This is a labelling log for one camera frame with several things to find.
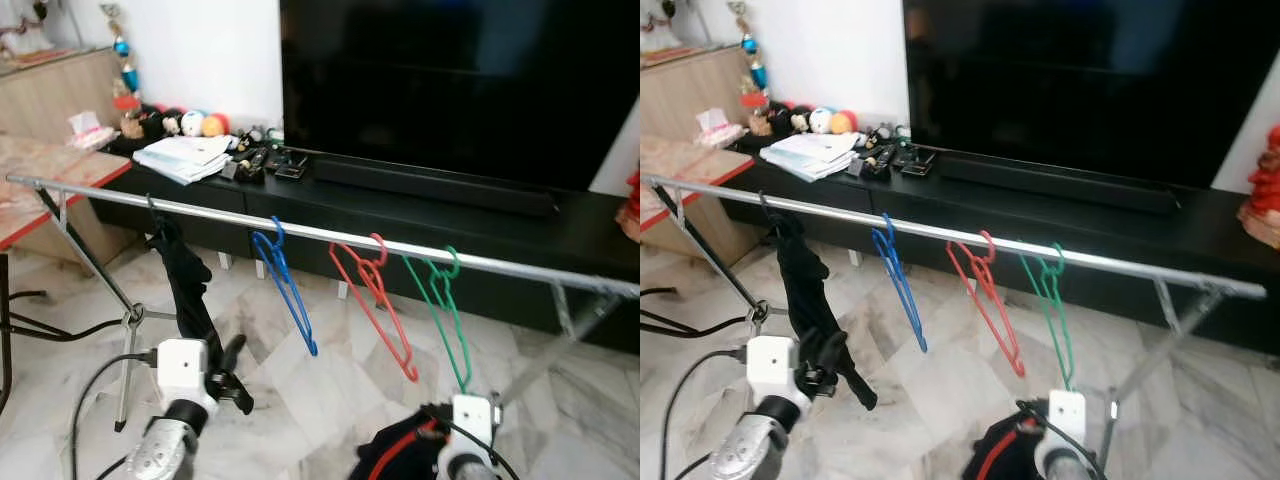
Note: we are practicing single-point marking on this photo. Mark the blue plastic hanger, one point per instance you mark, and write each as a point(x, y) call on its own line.
point(922, 345)
point(312, 347)

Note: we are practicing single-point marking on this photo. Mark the black shirt with red stripe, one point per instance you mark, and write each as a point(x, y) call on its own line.
point(385, 465)
point(985, 450)

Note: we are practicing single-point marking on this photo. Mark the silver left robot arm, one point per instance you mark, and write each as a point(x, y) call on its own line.
point(745, 450)
point(165, 450)

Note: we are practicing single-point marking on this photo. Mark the red plastic hanger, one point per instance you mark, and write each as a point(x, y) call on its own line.
point(413, 375)
point(1020, 370)

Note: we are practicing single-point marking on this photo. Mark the black shirt with small logo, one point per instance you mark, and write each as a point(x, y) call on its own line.
point(185, 280)
point(805, 280)

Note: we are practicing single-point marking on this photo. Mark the black folding table legs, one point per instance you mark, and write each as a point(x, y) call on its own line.
point(700, 331)
point(4, 330)

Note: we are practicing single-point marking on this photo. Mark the silver metal clothes rack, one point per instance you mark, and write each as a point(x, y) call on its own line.
point(320, 235)
point(930, 230)

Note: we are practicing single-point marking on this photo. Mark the stack of white papers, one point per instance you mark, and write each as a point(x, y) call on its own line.
point(810, 152)
point(185, 155)

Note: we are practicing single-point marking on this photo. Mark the black small router box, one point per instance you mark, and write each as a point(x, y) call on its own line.
point(917, 164)
point(288, 167)

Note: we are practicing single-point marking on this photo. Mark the black white mouse plush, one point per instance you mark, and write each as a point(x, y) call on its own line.
point(801, 120)
point(172, 123)

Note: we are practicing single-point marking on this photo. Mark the black red mouse plush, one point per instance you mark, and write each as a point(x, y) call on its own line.
point(782, 119)
point(152, 123)

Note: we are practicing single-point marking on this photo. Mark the red gold seated figurine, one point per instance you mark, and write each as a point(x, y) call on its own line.
point(1265, 190)
point(630, 195)

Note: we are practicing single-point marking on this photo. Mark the pink tissue box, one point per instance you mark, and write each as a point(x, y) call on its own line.
point(720, 132)
point(90, 135)

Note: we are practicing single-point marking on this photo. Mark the red lid glass jar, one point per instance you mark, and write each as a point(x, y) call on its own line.
point(760, 117)
point(130, 120)

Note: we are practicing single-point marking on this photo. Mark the black soundbar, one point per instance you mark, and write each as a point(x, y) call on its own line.
point(1060, 182)
point(430, 185)

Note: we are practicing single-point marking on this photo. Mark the black television console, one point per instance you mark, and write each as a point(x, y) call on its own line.
point(1100, 235)
point(480, 240)

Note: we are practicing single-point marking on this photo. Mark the light wooden sideboard cabinet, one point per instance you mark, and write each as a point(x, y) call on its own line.
point(60, 100)
point(690, 95)

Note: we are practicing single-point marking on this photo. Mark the gold blue trophy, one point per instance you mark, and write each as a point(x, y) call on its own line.
point(122, 48)
point(748, 45)

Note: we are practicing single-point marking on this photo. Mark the black flat television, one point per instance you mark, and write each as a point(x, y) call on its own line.
point(450, 90)
point(1080, 90)

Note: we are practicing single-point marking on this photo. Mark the white porcelain figurine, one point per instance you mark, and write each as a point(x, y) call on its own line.
point(662, 28)
point(25, 30)

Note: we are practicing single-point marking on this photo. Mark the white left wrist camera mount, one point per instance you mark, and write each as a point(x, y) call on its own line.
point(772, 362)
point(182, 368)

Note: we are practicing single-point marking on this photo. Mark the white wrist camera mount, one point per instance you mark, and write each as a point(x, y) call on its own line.
point(1065, 415)
point(772, 362)
point(472, 420)
point(182, 368)

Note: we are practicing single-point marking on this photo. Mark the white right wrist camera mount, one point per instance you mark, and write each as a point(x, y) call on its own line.
point(1065, 415)
point(472, 420)

